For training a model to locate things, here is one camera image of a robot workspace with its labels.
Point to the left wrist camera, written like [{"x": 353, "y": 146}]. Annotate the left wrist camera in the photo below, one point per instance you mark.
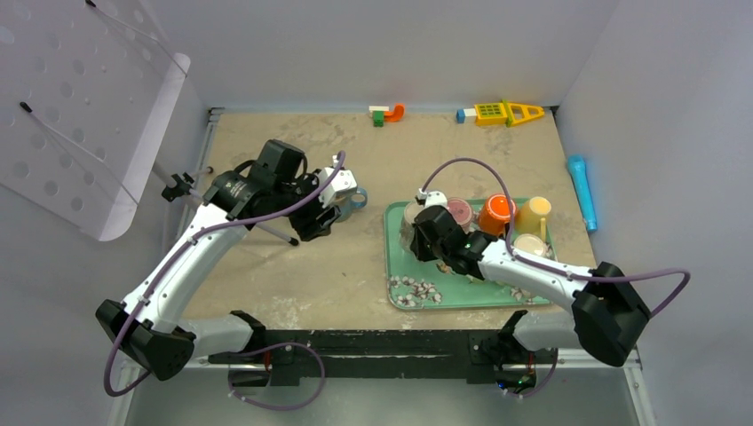
[{"x": 335, "y": 182}]

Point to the blue toy microphone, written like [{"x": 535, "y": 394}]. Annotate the blue toy microphone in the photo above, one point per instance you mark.
[{"x": 577, "y": 169}]

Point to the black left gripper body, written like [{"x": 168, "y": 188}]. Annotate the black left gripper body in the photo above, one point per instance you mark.
[{"x": 305, "y": 222}]

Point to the glass mug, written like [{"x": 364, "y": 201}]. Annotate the glass mug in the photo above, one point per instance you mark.
[{"x": 407, "y": 229}]

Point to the green floral serving tray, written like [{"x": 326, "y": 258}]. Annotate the green floral serving tray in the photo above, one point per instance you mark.
[{"x": 415, "y": 285}]

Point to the yellow mug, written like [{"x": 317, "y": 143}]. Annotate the yellow mug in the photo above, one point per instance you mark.
[{"x": 532, "y": 217}]

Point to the white perforated panel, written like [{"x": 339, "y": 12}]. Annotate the white perforated panel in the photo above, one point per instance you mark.
[{"x": 88, "y": 89}]

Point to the cream floral mug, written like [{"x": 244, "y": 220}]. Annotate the cream floral mug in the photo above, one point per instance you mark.
[{"x": 532, "y": 244}]

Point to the yellow toy phone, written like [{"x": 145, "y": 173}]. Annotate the yellow toy phone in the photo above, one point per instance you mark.
[{"x": 509, "y": 114}]

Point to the orange green toy blocks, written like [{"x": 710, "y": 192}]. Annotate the orange green toy blocks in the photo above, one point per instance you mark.
[{"x": 380, "y": 115}]

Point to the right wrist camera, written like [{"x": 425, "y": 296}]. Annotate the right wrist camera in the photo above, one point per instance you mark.
[{"x": 426, "y": 198}]

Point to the pink ghost mug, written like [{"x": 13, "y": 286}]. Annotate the pink ghost mug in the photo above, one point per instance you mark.
[{"x": 462, "y": 211}]

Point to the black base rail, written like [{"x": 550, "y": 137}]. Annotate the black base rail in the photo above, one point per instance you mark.
[{"x": 476, "y": 356}]

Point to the orange mug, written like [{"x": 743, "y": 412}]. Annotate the orange mug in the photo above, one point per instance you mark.
[{"x": 495, "y": 215}]

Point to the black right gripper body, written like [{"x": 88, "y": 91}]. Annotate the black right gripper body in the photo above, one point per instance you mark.
[{"x": 426, "y": 251}]

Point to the blue white toy block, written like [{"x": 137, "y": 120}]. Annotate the blue white toy block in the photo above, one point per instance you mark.
[{"x": 466, "y": 115}]

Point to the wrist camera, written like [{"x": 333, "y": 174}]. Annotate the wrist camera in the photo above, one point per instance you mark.
[
  {"x": 426, "y": 198},
  {"x": 335, "y": 182}
]

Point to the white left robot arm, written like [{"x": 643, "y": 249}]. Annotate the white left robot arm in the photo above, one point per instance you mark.
[{"x": 147, "y": 325}]

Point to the blue butterfly mug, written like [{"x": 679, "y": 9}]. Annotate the blue butterfly mug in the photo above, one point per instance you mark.
[{"x": 353, "y": 202}]

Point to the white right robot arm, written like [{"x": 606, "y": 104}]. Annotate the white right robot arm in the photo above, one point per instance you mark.
[{"x": 601, "y": 312}]

